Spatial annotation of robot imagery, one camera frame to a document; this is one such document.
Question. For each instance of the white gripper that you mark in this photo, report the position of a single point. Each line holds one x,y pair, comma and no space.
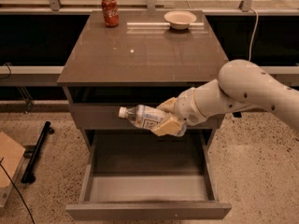
185,106

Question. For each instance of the clear plastic water bottle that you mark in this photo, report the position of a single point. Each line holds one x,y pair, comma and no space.
142,116

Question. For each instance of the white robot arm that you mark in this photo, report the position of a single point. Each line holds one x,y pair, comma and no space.
240,85

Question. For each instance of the open grey middle drawer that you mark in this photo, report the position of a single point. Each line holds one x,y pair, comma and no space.
138,175

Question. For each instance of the closed grey top drawer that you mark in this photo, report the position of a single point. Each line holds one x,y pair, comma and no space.
99,117

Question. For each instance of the grey drawer cabinet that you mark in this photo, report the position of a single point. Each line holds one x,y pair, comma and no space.
142,61

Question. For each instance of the black object behind cabinet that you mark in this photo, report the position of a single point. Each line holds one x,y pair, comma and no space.
237,114

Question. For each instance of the white paper bowl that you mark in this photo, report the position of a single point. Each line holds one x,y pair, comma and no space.
180,20

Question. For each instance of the red soda can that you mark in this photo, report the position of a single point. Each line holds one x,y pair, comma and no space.
110,13

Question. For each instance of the black metal bar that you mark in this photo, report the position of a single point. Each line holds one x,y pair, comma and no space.
28,176

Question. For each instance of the wooden board box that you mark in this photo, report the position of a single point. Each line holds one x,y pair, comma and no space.
11,156

